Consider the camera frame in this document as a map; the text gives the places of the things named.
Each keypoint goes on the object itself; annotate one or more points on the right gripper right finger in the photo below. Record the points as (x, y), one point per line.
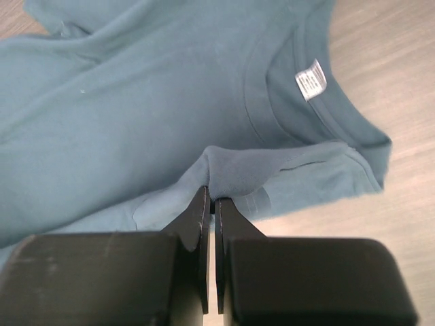
(265, 280)

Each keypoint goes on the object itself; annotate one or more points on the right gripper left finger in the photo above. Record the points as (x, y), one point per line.
(118, 278)

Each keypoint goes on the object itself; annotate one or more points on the grey-blue t-shirt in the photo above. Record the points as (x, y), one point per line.
(115, 117)

